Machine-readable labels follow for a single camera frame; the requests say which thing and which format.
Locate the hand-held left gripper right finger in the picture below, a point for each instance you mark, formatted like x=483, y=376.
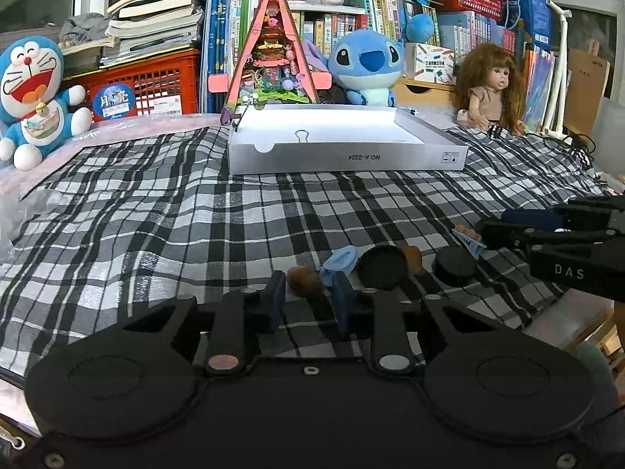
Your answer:
x=343, y=305

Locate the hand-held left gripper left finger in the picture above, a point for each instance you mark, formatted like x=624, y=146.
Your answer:
x=276, y=300

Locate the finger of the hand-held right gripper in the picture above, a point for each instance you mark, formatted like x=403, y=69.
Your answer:
x=508, y=237
x=532, y=219

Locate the blue toothed claw clip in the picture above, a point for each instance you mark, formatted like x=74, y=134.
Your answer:
x=471, y=244

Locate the black round lid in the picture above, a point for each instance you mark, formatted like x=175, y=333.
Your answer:
x=383, y=268

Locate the black round puck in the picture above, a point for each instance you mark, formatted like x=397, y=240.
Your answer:
x=454, y=266

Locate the white cardboard box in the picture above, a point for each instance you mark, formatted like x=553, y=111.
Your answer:
x=317, y=156

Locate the large black binder clip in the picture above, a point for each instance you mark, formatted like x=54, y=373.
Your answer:
x=303, y=142

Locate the black white plaid blanket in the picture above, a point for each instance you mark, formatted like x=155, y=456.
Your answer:
x=171, y=215

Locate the leaning colourful thin books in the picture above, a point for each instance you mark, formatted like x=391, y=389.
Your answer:
x=542, y=83

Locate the brown haired doll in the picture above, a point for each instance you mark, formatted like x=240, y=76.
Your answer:
x=493, y=78

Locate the brown cardboard sheet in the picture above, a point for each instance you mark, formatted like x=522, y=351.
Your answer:
x=588, y=83

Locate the white lamp stand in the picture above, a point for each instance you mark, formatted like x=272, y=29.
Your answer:
x=561, y=58

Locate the wooden drawer box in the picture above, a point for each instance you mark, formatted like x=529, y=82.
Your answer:
x=420, y=95

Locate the white pencil print box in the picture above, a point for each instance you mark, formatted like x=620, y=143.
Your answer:
x=429, y=63

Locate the row of blue-spined books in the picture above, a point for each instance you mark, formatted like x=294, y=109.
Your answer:
x=483, y=29

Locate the blue gift bag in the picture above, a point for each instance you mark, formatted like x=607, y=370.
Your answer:
x=534, y=14

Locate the blue plush ball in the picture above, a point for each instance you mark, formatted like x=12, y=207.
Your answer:
x=420, y=27

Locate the blue alien plush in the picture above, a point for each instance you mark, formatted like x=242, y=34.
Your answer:
x=366, y=58

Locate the pink triangular diorama house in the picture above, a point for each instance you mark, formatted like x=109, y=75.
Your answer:
x=273, y=58

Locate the red plastic crate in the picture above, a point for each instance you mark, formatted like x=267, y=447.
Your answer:
x=156, y=78

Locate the row of tall books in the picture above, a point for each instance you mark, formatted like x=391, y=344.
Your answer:
x=385, y=10

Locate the tall blue thin books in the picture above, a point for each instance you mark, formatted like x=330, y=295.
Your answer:
x=217, y=34

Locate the row of small books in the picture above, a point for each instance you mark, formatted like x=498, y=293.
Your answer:
x=332, y=27

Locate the stack of lying books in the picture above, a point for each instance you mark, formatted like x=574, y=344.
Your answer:
x=151, y=24

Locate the grey cloth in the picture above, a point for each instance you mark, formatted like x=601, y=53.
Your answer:
x=88, y=27

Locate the blue robot cat plush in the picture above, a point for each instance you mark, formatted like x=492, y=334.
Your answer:
x=29, y=73

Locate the wooden furniture frame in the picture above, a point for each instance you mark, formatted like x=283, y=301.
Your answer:
x=605, y=337

